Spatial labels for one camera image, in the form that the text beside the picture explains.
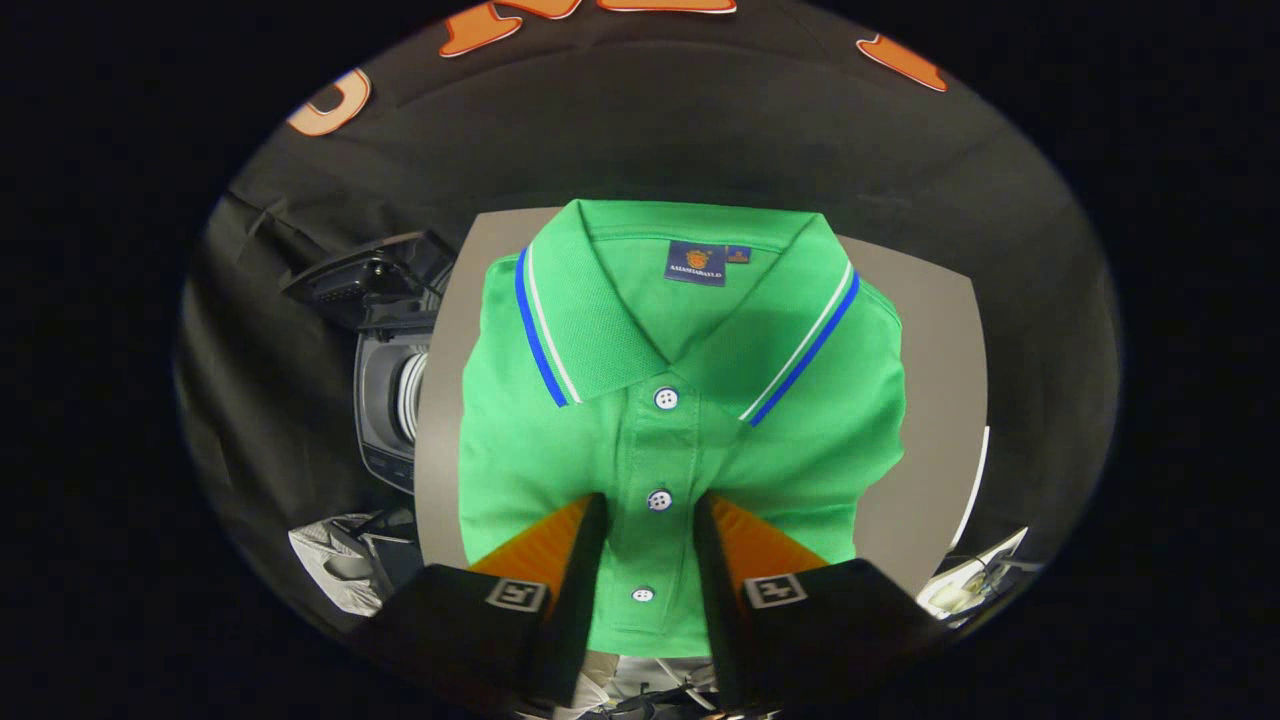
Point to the green polo shirt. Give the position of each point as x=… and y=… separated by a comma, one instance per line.
x=560, y=450

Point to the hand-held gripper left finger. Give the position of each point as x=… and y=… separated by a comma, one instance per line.
x=580, y=600

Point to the black backdrop cloth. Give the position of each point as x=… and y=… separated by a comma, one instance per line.
x=650, y=130

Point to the grey washing machine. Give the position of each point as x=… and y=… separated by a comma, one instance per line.
x=385, y=420

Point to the white plastic clutter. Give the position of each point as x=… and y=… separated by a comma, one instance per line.
x=965, y=590

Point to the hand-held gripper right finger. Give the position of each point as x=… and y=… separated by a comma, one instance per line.
x=718, y=600

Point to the crumpled grey plastic cover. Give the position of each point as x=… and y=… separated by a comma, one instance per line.
x=335, y=565

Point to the dark transparent washing machine lid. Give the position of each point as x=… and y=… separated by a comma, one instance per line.
x=370, y=280

